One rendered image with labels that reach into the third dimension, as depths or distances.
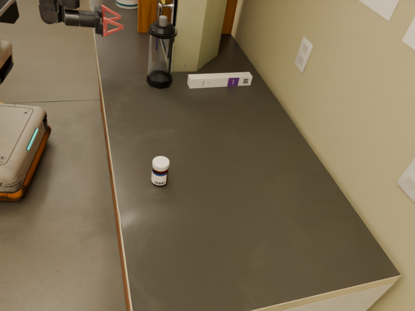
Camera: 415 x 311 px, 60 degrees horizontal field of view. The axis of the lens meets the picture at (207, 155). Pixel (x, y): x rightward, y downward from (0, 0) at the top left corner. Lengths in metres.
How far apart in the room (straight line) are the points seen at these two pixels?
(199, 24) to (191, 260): 0.94
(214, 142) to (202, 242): 0.40
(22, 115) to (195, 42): 1.31
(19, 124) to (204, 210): 1.60
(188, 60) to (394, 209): 0.97
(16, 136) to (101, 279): 0.95
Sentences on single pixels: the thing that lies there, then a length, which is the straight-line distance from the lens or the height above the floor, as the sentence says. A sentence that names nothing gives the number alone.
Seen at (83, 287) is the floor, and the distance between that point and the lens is 1.96.
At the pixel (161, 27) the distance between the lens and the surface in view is 1.37.
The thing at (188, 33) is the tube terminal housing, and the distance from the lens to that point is 1.51.
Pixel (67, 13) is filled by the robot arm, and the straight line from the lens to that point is 1.47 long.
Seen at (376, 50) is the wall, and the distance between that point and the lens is 1.15.
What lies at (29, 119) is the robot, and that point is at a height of 0.28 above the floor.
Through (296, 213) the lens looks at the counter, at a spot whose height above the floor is 0.94.
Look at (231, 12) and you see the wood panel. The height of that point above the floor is 1.05.
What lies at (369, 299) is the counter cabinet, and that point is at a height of 0.82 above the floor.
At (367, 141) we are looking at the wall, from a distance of 1.17.
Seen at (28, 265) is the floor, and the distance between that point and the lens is 2.08.
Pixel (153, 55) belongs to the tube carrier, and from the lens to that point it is 1.40.
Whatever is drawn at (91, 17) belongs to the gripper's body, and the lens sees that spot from 1.47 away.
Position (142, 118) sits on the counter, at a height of 0.94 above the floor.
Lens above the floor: 1.74
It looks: 42 degrees down
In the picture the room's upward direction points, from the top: 11 degrees clockwise
